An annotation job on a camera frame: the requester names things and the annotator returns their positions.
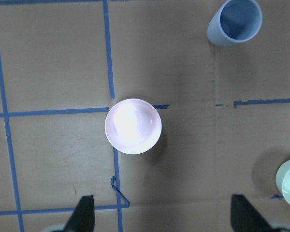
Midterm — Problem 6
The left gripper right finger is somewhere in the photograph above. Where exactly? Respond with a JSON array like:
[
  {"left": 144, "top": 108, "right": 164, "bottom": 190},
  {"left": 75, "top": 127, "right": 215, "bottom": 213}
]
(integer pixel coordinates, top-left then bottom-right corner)
[{"left": 231, "top": 194, "right": 273, "bottom": 232}]

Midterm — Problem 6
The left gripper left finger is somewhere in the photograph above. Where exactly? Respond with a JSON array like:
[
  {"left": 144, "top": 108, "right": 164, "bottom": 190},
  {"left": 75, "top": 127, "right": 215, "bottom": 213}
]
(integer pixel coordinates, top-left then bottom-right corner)
[{"left": 64, "top": 195, "right": 95, "bottom": 232}]

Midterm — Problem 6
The blue cup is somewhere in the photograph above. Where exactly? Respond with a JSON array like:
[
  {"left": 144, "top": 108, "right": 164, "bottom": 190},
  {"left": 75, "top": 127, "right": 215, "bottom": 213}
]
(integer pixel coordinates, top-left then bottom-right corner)
[{"left": 207, "top": 0, "right": 263, "bottom": 46}]

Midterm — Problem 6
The mint green bowl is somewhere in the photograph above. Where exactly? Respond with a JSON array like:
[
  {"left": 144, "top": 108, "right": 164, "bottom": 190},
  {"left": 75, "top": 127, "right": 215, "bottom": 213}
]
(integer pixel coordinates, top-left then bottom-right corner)
[{"left": 275, "top": 160, "right": 290, "bottom": 205}]

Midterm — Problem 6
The pink bowl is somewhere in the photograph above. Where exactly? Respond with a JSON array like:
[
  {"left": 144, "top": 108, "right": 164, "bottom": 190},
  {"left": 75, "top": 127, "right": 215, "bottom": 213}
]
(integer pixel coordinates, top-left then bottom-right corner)
[{"left": 104, "top": 99, "right": 162, "bottom": 155}]

